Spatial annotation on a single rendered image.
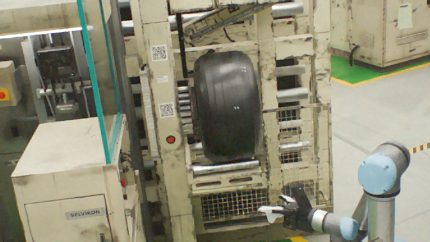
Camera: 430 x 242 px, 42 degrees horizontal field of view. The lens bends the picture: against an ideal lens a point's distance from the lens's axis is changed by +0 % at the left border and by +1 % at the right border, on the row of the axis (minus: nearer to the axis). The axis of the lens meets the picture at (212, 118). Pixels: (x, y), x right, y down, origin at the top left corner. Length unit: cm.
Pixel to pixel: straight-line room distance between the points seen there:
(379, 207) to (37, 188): 124
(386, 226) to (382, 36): 518
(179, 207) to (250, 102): 74
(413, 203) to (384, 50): 309
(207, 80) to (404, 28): 481
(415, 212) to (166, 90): 217
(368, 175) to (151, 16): 130
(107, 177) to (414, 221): 248
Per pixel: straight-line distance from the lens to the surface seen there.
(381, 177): 183
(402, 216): 417
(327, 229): 206
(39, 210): 229
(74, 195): 224
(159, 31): 267
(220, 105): 259
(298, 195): 209
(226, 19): 307
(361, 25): 724
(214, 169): 283
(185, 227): 307
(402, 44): 723
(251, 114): 261
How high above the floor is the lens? 216
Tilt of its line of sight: 21 degrees down
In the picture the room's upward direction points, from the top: 6 degrees counter-clockwise
